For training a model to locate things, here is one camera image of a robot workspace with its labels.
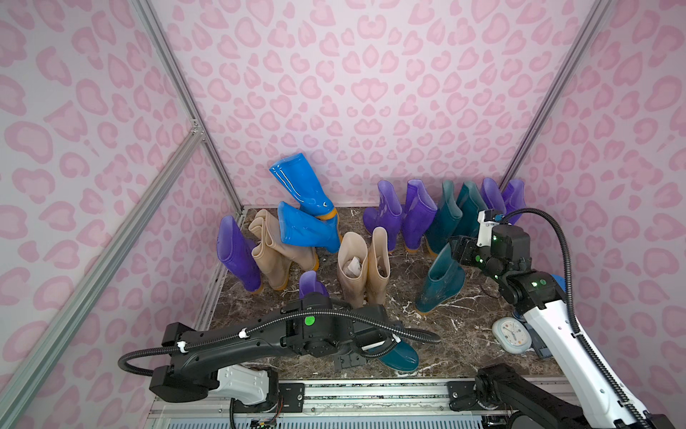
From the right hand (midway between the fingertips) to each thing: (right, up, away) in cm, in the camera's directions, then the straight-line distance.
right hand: (459, 240), depth 74 cm
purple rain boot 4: (-41, -11, -3) cm, 43 cm away
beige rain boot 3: (-55, +4, +7) cm, 56 cm away
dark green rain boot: (-15, -33, +2) cm, 36 cm away
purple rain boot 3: (-62, -3, +2) cm, 62 cm away
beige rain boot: (-30, -7, +5) cm, 31 cm away
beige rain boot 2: (-23, -7, -4) cm, 24 cm away
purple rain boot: (-8, +8, +13) cm, 17 cm away
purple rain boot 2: (+18, +14, +17) cm, 29 cm away
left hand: (-27, -23, -13) cm, 38 cm away
